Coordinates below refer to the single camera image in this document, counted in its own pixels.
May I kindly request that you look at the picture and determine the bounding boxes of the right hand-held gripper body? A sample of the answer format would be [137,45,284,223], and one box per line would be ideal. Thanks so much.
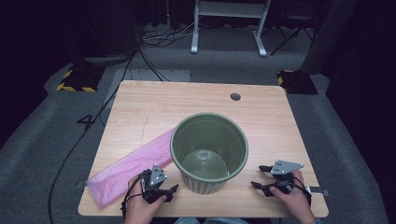
[270,160,304,195]

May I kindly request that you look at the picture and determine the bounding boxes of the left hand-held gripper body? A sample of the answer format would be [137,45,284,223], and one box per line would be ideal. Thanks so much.
[140,164,171,204]

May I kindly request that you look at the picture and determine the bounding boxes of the pink plastic trash bag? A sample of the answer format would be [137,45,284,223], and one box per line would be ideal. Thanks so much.
[85,129,176,211]

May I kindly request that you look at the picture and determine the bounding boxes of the green plastic trash bin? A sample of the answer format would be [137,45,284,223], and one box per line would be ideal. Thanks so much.
[169,112,250,196]

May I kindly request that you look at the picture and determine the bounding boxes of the person's right hand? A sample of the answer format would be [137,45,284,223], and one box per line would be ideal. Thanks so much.
[270,170,316,222]

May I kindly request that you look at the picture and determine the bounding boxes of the person's left hand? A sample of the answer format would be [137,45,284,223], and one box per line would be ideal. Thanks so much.
[124,175,167,224]

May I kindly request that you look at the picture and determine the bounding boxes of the person's blue jeans legs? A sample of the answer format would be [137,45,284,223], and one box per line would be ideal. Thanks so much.
[174,217,250,224]

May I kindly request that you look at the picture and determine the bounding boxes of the black yellow striped stand base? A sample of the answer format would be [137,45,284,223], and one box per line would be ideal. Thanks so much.
[276,68,319,96]
[55,63,106,92]

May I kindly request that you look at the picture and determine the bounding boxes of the black tripod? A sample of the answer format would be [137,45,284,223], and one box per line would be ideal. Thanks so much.
[269,12,316,57]

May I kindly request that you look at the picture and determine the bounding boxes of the grey column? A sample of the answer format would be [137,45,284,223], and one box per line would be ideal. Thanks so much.
[298,0,359,76]

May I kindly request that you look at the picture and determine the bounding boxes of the right hand-held gripper black cable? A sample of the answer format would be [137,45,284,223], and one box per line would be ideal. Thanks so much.
[290,176,312,206]

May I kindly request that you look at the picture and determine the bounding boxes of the hand-held gripper black cable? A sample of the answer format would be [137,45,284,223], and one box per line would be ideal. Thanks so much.
[290,176,312,206]
[120,176,145,219]

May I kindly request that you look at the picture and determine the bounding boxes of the left hand-held gripper black cable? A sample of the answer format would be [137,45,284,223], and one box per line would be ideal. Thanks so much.
[120,176,145,219]

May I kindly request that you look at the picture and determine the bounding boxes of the long black floor cable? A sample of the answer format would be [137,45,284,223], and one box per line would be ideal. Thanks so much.
[47,49,138,224]

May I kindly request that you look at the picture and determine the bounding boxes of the bundle of floor cables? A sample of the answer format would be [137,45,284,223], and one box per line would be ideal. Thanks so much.
[141,21,200,49]

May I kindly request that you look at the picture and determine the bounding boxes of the white metal desk frame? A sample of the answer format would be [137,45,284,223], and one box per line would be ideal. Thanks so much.
[190,0,271,58]

